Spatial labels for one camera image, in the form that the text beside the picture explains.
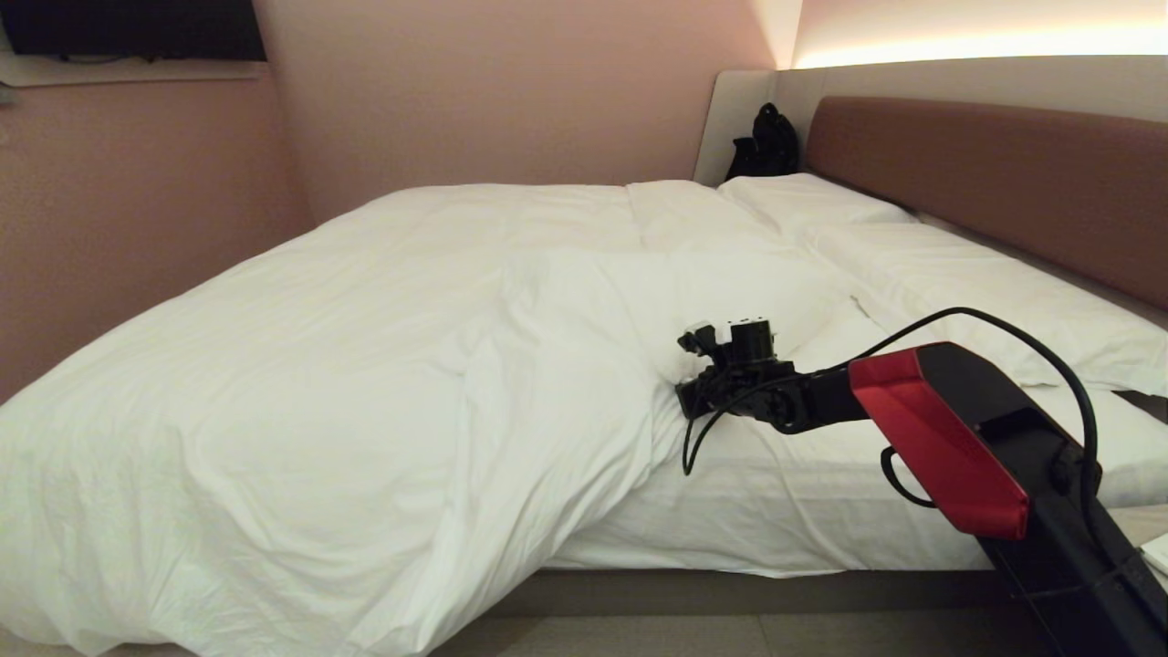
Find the grey bed frame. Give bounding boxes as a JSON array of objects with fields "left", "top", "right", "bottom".
[{"left": 488, "top": 568, "right": 1009, "bottom": 619}]

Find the brown padded headboard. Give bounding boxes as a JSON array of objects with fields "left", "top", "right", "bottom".
[{"left": 805, "top": 96, "right": 1168, "bottom": 313}]

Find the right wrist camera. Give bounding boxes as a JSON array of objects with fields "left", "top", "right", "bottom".
[{"left": 677, "top": 317, "right": 777, "bottom": 364}]

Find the black television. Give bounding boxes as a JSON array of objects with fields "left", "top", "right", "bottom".
[{"left": 0, "top": 0, "right": 268, "bottom": 63}]

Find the white pillow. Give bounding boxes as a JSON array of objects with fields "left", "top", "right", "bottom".
[
  {"left": 717, "top": 172, "right": 919, "bottom": 231},
  {"left": 803, "top": 222, "right": 1168, "bottom": 399}
]

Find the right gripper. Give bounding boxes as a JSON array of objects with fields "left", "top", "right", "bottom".
[{"left": 675, "top": 360, "right": 778, "bottom": 422}]

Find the pale wall shelf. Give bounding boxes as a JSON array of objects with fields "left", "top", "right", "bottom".
[{"left": 0, "top": 51, "right": 272, "bottom": 89}]

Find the black cable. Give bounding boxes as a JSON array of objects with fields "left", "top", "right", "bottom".
[
  {"left": 681, "top": 365, "right": 797, "bottom": 478},
  {"left": 792, "top": 307, "right": 1100, "bottom": 541},
  {"left": 880, "top": 445, "right": 939, "bottom": 510}
]

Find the warm light strip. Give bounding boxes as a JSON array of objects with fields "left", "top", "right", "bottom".
[{"left": 792, "top": 26, "right": 1168, "bottom": 71}]

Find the black bag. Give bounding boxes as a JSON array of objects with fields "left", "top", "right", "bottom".
[{"left": 725, "top": 102, "right": 803, "bottom": 182}]

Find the white bed sheet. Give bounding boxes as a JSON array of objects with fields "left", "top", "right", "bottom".
[{"left": 546, "top": 301, "right": 1168, "bottom": 579}]

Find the white duvet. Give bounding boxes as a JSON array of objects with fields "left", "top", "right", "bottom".
[{"left": 0, "top": 180, "right": 863, "bottom": 657}]

